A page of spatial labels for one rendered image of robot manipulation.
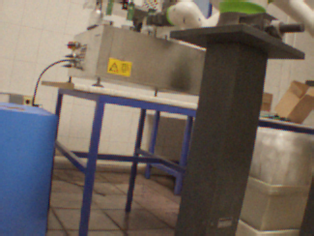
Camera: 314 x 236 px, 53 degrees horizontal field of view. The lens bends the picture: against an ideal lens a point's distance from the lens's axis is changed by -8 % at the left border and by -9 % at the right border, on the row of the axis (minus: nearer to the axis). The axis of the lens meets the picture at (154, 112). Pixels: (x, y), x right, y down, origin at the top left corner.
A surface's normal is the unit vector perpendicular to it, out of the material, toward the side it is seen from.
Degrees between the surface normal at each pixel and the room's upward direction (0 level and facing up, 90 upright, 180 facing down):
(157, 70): 90
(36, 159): 90
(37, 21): 90
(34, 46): 90
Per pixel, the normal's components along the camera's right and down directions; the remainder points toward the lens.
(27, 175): 0.48, 0.11
